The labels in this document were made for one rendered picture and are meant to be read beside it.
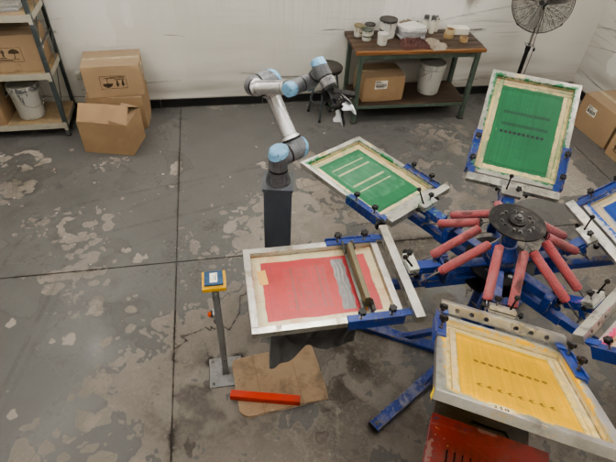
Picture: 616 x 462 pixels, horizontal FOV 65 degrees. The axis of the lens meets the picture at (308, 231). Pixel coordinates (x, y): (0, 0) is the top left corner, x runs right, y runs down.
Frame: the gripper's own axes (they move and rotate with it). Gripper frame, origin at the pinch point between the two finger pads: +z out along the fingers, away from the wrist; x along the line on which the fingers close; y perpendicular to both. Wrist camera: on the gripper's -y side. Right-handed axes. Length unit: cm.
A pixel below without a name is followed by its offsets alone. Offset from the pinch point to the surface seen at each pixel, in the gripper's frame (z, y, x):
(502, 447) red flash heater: 152, 26, 35
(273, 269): 49, 51, -59
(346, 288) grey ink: 76, 23, -40
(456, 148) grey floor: 10, -256, -228
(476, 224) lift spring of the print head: 75, -53, -14
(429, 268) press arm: 86, -20, -26
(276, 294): 62, 59, -48
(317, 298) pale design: 73, 41, -41
